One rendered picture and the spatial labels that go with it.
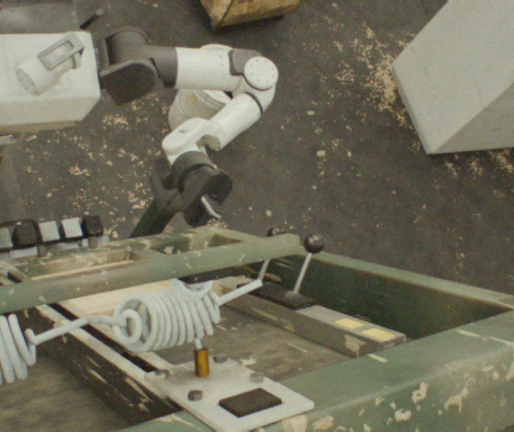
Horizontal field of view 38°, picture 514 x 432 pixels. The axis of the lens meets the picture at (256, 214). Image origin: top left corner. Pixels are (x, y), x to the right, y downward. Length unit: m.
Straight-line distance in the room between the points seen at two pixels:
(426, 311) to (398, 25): 3.21
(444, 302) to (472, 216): 2.61
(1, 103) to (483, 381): 1.05
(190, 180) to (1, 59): 0.44
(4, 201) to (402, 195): 1.91
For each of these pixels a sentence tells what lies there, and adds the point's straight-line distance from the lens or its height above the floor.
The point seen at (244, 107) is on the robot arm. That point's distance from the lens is 1.68.
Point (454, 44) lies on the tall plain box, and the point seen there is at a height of 0.47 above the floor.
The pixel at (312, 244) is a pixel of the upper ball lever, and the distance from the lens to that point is 1.33.
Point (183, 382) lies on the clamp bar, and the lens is 0.84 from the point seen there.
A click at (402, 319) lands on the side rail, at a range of 1.46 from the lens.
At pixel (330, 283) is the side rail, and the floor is 1.32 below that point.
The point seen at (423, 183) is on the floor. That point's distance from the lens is 3.87.
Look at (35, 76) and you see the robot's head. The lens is 1.47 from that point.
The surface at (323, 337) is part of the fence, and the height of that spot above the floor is 1.57.
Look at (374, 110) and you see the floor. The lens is 3.96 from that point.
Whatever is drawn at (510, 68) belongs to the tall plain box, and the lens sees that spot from 3.57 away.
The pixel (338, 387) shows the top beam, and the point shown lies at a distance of 0.82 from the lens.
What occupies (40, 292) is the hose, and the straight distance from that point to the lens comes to 0.69.
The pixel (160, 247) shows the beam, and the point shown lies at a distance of 1.97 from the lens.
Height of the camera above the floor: 2.59
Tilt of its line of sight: 53 degrees down
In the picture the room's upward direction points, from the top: 42 degrees clockwise
